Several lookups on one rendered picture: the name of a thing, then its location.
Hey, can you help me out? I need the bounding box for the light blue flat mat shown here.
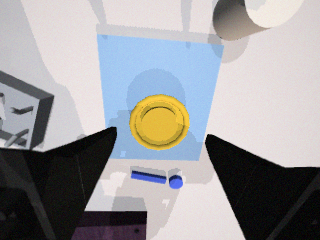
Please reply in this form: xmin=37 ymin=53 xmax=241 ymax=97
xmin=97 ymin=34 xmax=224 ymax=161

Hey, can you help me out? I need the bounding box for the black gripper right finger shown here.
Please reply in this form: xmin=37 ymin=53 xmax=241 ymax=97
xmin=205 ymin=134 xmax=320 ymax=240

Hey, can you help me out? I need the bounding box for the grey dish rack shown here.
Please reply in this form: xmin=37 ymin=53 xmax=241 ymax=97
xmin=0 ymin=70 xmax=54 ymax=149

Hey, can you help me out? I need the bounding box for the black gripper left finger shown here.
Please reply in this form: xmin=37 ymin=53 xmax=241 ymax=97
xmin=0 ymin=127 xmax=117 ymax=240

